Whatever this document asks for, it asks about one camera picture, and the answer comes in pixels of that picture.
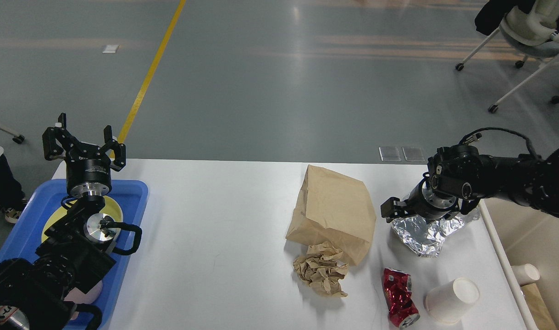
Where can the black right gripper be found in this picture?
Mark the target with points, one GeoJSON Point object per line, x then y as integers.
{"type": "Point", "coordinates": [423, 202]}

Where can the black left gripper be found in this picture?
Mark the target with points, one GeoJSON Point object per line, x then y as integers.
{"type": "Point", "coordinates": [84, 176]}

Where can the aluminium foil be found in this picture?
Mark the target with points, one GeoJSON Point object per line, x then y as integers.
{"type": "Point", "coordinates": [426, 239]}

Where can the brown paper bag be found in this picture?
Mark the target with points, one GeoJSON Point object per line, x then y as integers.
{"type": "Point", "coordinates": [334, 208]}

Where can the yellow round plate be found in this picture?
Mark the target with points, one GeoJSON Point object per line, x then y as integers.
{"type": "Point", "coordinates": [112, 206]}

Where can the brown paper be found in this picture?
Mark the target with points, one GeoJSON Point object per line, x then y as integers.
{"type": "Point", "coordinates": [322, 268]}

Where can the crushed red can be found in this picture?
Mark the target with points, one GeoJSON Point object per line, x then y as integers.
{"type": "Point", "coordinates": [398, 290]}

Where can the white paper cup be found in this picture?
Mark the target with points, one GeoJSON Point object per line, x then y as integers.
{"type": "Point", "coordinates": [448, 303]}

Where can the pink mug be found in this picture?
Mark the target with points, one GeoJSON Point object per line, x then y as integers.
{"type": "Point", "coordinates": [77, 296]}

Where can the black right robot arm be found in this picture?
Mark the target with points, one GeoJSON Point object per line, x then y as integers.
{"type": "Point", "coordinates": [458, 177]}

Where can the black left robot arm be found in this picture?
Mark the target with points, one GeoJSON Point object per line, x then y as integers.
{"type": "Point", "coordinates": [77, 251]}

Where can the left metal floor plate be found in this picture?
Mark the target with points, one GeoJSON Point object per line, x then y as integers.
{"type": "Point", "coordinates": [389, 154]}

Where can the metal floor plate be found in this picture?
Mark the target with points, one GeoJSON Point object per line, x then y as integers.
{"type": "Point", "coordinates": [389, 154]}
{"type": "Point", "coordinates": [413, 154]}

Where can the right metal floor plate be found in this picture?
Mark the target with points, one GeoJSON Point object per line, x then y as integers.
{"type": "Point", "coordinates": [413, 154]}

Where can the white chair leg with caster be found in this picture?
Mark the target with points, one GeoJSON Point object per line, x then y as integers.
{"type": "Point", "coordinates": [16, 136]}

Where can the seated person dark trousers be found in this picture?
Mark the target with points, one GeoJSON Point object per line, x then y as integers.
{"type": "Point", "coordinates": [13, 200]}

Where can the blue plastic tray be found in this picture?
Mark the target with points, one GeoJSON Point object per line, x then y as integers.
{"type": "Point", "coordinates": [131, 197]}

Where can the beige plastic bin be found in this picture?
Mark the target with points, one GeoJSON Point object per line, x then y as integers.
{"type": "Point", "coordinates": [522, 235]}

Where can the small white cup in bin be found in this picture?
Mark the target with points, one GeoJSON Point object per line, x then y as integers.
{"type": "Point", "coordinates": [526, 274]}

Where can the brown cardboard piece in bin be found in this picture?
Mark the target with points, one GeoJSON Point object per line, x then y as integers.
{"type": "Point", "coordinates": [537, 306]}

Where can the white office chair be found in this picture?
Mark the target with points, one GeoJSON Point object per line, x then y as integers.
{"type": "Point", "coordinates": [530, 26]}

